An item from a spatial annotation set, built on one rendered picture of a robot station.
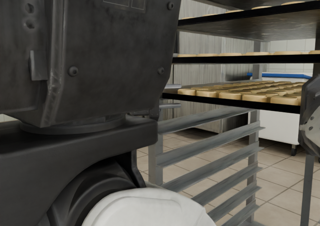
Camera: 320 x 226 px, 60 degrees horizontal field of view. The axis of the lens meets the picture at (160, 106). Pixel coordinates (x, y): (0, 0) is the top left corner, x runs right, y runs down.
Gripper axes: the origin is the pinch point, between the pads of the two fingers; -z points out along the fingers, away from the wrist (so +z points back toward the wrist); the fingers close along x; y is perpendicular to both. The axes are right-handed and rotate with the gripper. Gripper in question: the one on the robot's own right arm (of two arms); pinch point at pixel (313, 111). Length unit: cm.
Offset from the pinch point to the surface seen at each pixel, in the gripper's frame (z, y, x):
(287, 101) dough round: -6.4, 2.7, 0.8
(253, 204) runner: -72, 1, -54
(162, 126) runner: -20.7, 30.6, -8.8
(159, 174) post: -20.2, 31.3, -22.3
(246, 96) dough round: -10.8, 10.0, 1.0
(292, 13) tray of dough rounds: -6.5, 2.9, 17.0
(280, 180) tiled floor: -161, -26, -78
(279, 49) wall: -300, -42, 25
